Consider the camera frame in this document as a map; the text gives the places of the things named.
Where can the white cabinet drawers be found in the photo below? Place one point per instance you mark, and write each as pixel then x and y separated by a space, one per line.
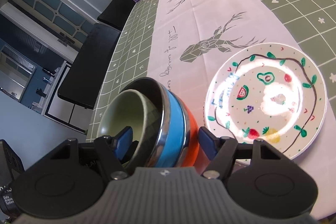
pixel 68 114

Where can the glass plate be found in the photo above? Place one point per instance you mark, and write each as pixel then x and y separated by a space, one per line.
pixel 240 163

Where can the far left black chair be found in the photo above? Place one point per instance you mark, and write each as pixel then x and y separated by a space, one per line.
pixel 117 13

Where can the green checked tablecloth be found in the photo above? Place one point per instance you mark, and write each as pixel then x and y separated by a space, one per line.
pixel 155 43

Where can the blue steel bowl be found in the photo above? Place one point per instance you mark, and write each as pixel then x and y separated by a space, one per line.
pixel 170 137

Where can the white fruity painted plate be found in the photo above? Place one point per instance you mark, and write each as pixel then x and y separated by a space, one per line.
pixel 268 91

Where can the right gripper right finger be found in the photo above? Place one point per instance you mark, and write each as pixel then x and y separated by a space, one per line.
pixel 220 152

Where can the green ceramic bowl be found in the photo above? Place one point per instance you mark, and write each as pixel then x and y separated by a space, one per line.
pixel 133 109

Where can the black chair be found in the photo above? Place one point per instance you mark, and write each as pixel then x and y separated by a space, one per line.
pixel 83 81
pixel 117 13

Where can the orange steel bowl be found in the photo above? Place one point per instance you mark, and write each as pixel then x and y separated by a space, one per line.
pixel 190 144

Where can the near left black chair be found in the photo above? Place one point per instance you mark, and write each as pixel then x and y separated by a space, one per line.
pixel 83 81

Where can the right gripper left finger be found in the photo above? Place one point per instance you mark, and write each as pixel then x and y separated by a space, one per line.
pixel 111 150

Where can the glass panel door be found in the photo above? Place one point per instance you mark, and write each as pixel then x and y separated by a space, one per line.
pixel 60 25

